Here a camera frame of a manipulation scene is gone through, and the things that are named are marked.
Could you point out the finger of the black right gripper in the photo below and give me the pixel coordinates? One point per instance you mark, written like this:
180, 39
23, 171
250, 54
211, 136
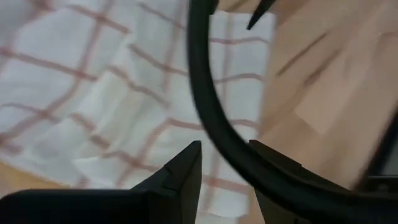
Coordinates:
259, 12

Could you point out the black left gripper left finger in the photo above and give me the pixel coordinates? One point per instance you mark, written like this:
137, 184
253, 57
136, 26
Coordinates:
124, 208

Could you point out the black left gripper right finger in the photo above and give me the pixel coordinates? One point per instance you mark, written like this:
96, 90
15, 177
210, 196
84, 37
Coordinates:
280, 161

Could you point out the white checked towel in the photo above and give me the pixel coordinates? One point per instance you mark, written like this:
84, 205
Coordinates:
93, 93

